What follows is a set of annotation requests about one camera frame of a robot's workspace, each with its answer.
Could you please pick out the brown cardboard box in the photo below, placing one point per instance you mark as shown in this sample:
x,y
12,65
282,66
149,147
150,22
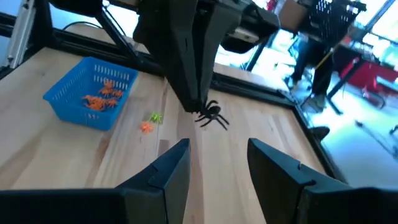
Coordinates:
x,y
292,12

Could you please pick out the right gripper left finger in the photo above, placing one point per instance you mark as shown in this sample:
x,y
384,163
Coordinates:
x,y
140,205

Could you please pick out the green plastic spider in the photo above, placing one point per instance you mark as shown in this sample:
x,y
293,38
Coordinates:
x,y
155,117

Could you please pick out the person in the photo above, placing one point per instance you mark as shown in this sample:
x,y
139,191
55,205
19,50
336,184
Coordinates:
x,y
314,74

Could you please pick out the orange plastic spider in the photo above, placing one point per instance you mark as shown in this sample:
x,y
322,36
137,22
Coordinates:
x,y
108,83
111,102
91,99
105,91
118,93
146,127
97,106

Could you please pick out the black plastic spider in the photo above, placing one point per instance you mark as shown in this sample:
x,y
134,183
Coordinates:
x,y
213,112

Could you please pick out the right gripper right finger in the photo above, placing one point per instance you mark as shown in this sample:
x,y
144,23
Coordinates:
x,y
311,205

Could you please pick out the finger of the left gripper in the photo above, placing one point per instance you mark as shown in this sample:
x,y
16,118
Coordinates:
x,y
180,62
214,40

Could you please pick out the red cabinet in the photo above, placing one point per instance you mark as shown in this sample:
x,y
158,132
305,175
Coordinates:
x,y
373,74

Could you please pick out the black tripod stand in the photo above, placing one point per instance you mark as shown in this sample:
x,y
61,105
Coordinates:
x,y
373,133

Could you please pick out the silver aluminium post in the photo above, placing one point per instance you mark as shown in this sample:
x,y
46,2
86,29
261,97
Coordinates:
x,y
21,31

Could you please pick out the blue plastic basket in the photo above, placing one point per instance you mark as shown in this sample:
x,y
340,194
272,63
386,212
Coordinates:
x,y
77,93

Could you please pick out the dark grey desk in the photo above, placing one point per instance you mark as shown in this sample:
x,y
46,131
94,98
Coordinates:
x,y
248,21

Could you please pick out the black plastic crate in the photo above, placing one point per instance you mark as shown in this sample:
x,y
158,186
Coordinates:
x,y
332,15

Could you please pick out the black aluminium table frame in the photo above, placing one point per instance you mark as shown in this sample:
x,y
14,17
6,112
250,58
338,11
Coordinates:
x,y
248,90

